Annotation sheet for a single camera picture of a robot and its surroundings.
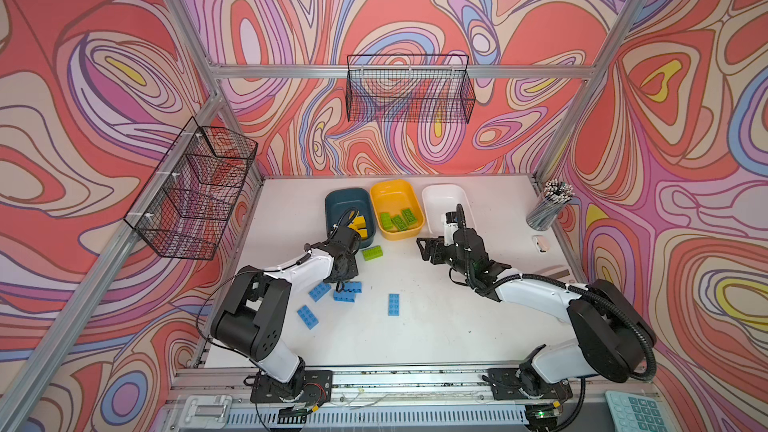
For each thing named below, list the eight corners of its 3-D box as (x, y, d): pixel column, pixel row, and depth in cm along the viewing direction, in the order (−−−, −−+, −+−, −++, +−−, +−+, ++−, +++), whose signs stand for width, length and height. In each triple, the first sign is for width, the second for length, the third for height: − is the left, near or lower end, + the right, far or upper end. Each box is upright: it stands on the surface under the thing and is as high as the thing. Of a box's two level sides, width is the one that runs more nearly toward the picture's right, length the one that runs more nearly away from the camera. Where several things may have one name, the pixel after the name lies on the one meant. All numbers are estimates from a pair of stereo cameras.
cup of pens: (530, 230, 106) (552, 198, 92) (523, 212, 111) (543, 179, 97) (552, 230, 106) (577, 198, 92) (545, 212, 111) (567, 179, 97)
